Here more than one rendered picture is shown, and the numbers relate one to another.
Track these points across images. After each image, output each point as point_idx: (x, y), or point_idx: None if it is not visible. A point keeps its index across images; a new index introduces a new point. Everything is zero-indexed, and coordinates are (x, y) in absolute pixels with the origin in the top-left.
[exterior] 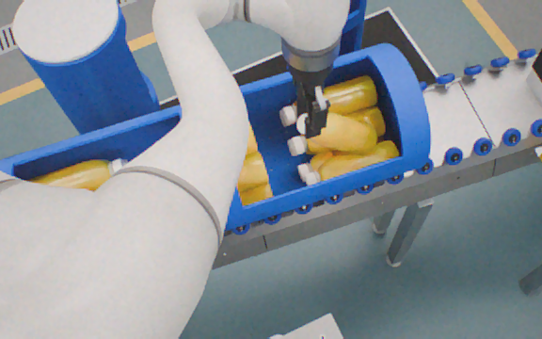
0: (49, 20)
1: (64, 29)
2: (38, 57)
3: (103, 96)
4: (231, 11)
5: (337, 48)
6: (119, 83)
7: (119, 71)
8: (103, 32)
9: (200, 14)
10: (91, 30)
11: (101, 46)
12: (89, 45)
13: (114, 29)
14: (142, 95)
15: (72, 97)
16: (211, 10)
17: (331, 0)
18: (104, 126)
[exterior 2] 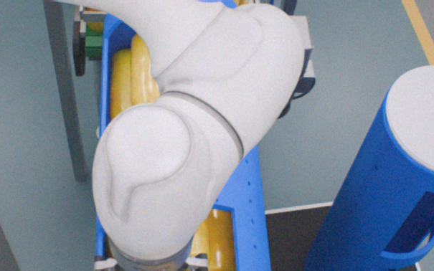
0: None
1: (432, 114)
2: (395, 83)
3: (364, 170)
4: (158, 86)
5: (118, 256)
6: (378, 189)
7: (388, 184)
8: (422, 153)
9: (135, 29)
10: (426, 142)
11: (403, 150)
12: (404, 136)
13: (427, 168)
14: (378, 230)
15: (366, 135)
16: (150, 50)
17: (94, 175)
18: (346, 185)
